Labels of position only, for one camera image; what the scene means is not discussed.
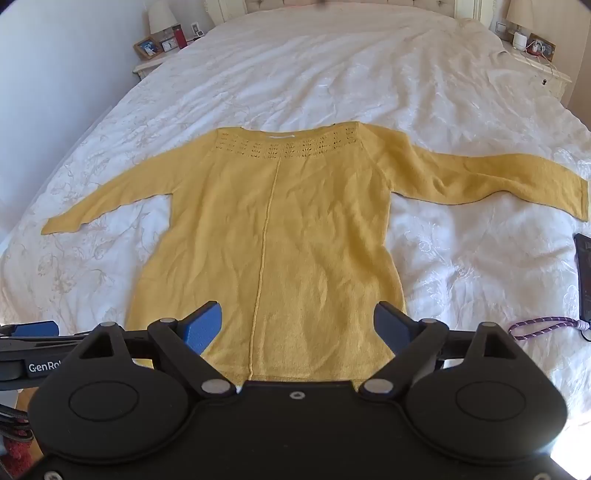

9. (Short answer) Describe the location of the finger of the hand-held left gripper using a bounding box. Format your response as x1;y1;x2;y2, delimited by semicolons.
0;320;93;347

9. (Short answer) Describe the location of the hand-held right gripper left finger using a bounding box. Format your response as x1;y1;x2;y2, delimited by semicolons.
69;301;237;400

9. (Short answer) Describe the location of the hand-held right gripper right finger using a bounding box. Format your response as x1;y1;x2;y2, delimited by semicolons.
359;301;525;401

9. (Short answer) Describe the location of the yellow knit sweater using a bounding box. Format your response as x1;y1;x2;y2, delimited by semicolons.
41;122;589;384

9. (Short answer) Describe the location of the black smartphone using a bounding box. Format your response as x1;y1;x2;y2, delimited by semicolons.
573;233;591;324

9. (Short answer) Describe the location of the bed with white embroidered bedspread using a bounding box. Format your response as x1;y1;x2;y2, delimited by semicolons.
0;4;591;416

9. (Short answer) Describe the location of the white nightstand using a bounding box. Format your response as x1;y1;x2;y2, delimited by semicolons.
133;28;214;83
502;41;574;100

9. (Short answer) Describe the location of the white table lamp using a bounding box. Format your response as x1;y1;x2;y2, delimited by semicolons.
148;0;178;42
505;0;537;29

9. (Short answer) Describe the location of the cream tufted headboard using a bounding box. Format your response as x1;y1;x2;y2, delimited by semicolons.
205;0;490;24

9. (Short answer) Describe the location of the black cable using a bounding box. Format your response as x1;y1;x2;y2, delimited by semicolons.
0;405;34;440

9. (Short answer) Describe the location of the purple braided lanyard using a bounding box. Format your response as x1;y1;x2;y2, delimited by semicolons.
508;316;591;343

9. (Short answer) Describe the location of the wooden picture frame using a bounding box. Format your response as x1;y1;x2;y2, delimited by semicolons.
133;37;165;60
526;33;557;61

